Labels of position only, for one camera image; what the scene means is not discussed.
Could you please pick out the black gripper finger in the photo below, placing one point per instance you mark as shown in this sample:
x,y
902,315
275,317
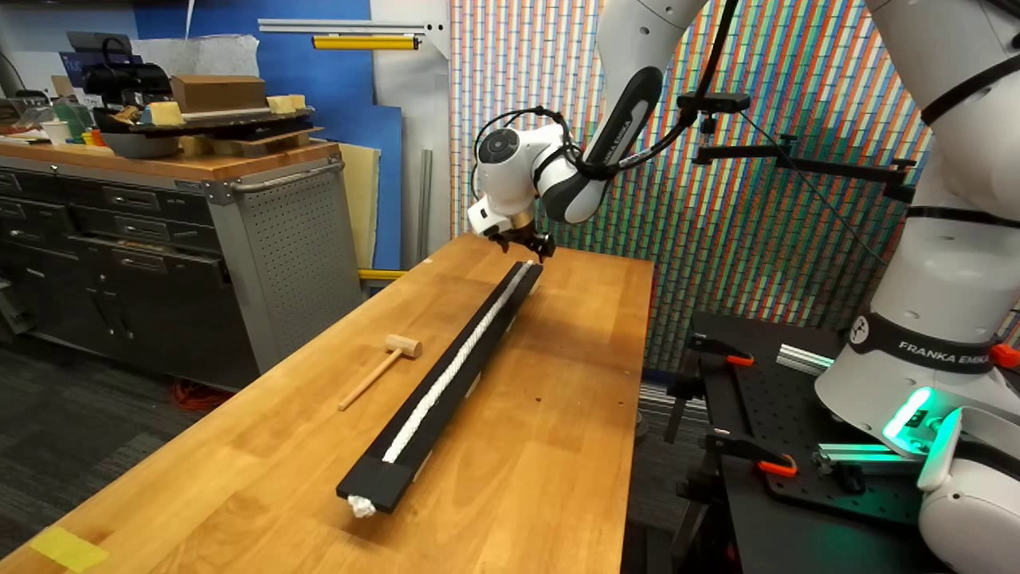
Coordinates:
x,y
530,250
545,247

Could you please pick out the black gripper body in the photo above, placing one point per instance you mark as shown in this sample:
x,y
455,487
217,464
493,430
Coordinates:
x,y
525,234

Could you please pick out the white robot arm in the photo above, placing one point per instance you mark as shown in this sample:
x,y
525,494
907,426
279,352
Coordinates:
x,y
918,363

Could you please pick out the blue foam board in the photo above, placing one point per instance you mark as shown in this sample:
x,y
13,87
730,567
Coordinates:
x,y
338,85

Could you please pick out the yellow and silver level bar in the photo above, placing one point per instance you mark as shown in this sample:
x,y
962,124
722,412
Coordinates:
x,y
361,32

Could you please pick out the grey metal tool cabinet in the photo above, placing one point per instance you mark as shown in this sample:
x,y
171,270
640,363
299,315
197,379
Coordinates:
x,y
196,270

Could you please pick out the yellow tape square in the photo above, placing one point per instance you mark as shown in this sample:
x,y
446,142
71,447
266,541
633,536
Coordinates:
x,y
68,550

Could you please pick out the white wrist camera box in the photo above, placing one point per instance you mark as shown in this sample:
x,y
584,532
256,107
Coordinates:
x,y
483,218

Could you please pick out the orange handled clamp upper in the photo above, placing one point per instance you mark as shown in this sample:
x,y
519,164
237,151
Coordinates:
x,y
722,349

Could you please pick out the orange handled clamp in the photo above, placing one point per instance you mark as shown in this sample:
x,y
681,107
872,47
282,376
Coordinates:
x,y
769,462
722,349

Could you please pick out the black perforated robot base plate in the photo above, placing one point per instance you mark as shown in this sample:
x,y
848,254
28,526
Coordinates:
x,y
826,518

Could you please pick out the long black slotted rail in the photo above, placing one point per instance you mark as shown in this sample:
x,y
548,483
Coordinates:
x,y
404,447

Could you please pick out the orange handled clamp lower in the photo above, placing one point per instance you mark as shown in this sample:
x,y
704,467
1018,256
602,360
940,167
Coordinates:
x,y
769,462

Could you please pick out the black camera on stand arm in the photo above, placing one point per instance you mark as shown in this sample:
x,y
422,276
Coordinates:
x,y
892,181

